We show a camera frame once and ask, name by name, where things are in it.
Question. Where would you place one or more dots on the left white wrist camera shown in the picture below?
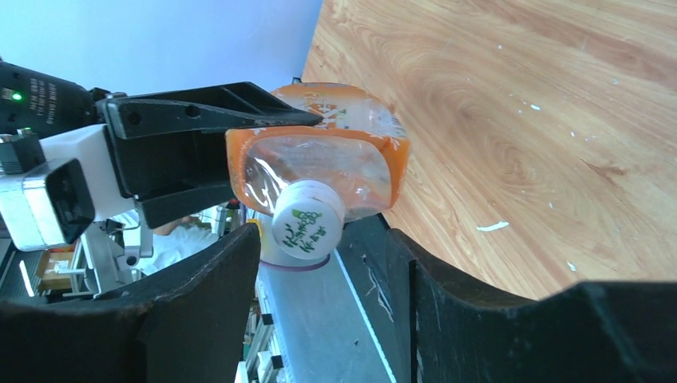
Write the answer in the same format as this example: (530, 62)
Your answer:
(52, 189)

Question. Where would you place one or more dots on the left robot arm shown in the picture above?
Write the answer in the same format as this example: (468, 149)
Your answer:
(48, 105)

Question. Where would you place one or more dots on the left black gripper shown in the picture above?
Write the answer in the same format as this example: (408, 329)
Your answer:
(169, 148)

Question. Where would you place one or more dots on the orange label tea bottle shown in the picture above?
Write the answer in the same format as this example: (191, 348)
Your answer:
(359, 148)

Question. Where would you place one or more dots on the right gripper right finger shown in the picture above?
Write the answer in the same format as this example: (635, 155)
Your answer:
(436, 323)

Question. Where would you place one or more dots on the white bottle cap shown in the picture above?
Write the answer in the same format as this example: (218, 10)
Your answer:
(308, 219)

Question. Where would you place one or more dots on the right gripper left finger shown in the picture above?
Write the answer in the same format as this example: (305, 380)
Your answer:
(184, 323)

